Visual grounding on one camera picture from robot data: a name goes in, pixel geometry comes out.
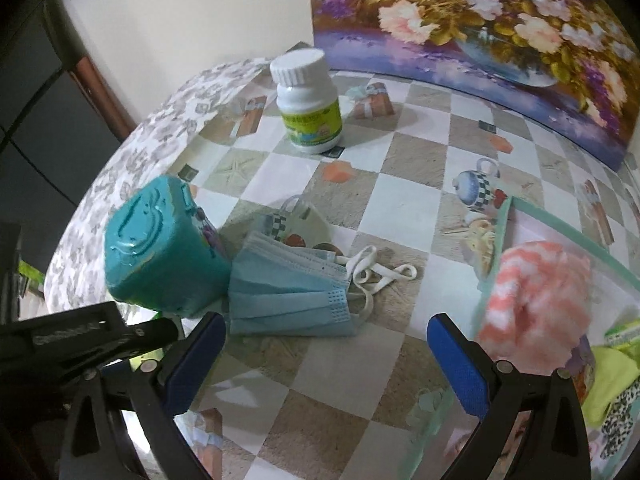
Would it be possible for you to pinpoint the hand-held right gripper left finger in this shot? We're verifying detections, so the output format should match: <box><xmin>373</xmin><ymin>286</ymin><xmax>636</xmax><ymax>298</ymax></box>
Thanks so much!
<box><xmin>57</xmin><ymin>311</ymin><xmax>228</xmax><ymax>480</ymax></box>

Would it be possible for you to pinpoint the blue face mask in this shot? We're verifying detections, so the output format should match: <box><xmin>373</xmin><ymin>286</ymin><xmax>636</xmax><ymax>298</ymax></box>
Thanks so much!
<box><xmin>227</xmin><ymin>231</ymin><xmax>418</xmax><ymax>337</ymax></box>

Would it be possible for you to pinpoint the pink white striped fuzzy sock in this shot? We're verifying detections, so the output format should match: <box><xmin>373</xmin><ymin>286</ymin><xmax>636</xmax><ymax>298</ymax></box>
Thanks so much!
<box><xmin>475</xmin><ymin>241</ymin><xmax>593</xmax><ymax>376</ymax></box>

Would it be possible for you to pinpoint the checkered plastic table cover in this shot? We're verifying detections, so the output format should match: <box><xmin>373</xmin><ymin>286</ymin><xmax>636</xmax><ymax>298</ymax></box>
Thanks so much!
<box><xmin>120</xmin><ymin>40</ymin><xmax>640</xmax><ymax>480</ymax></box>

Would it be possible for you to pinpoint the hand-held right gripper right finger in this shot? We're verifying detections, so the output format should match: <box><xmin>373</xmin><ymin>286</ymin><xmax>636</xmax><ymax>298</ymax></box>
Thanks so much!
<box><xmin>426</xmin><ymin>312</ymin><xmax>593</xmax><ymax>480</ymax></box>

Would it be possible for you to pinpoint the lime green cloth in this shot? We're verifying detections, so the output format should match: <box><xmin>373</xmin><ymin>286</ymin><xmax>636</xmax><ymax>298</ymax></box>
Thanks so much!
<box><xmin>582</xmin><ymin>345</ymin><xmax>640</xmax><ymax>426</ymax></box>

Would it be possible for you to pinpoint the leopard print cloth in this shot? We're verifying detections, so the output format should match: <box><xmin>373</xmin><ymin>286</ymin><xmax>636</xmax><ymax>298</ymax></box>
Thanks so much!
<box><xmin>597</xmin><ymin>390</ymin><xmax>640</xmax><ymax>461</ymax></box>

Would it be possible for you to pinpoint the brown wooden frame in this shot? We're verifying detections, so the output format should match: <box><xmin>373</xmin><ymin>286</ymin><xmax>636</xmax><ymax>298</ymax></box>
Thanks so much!
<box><xmin>67</xmin><ymin>55</ymin><xmax>137</xmax><ymax>143</ymax></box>

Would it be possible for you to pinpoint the dark door panel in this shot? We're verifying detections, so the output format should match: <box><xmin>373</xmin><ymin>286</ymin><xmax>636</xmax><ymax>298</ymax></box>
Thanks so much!
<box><xmin>0</xmin><ymin>0</ymin><xmax>122</xmax><ymax>241</ymax></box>

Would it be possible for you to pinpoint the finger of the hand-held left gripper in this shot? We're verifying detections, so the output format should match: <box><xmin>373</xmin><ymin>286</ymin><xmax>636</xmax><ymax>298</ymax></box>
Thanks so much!
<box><xmin>106</xmin><ymin>317</ymin><xmax>182</xmax><ymax>362</ymax></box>

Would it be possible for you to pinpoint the grey leaf print cloth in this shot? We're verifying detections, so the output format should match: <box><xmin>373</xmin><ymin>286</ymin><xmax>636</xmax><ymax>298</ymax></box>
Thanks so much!
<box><xmin>42</xmin><ymin>57</ymin><xmax>281</xmax><ymax>321</ymax></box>

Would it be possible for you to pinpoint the white bottle with green label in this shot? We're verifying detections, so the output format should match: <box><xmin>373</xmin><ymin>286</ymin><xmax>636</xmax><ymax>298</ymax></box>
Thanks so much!
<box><xmin>270</xmin><ymin>49</ymin><xmax>343</xmax><ymax>156</ymax></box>

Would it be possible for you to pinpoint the teal plastic box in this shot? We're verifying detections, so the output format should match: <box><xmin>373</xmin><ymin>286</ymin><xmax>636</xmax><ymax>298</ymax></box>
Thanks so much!
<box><xmin>104</xmin><ymin>175</ymin><xmax>232</xmax><ymax>317</ymax></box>

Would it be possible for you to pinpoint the green carton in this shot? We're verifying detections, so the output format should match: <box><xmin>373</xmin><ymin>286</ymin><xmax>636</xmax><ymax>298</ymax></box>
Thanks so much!
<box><xmin>604</xmin><ymin>320</ymin><xmax>640</xmax><ymax>351</ymax></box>

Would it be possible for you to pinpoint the floral painting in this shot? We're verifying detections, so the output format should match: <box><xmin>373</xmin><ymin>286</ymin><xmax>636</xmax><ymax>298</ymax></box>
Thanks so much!
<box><xmin>306</xmin><ymin>0</ymin><xmax>640</xmax><ymax>173</ymax></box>

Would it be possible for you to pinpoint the clear bin with teal rim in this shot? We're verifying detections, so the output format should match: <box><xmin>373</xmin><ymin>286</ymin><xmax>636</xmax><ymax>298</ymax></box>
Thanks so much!
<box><xmin>400</xmin><ymin>195</ymin><xmax>640</xmax><ymax>480</ymax></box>

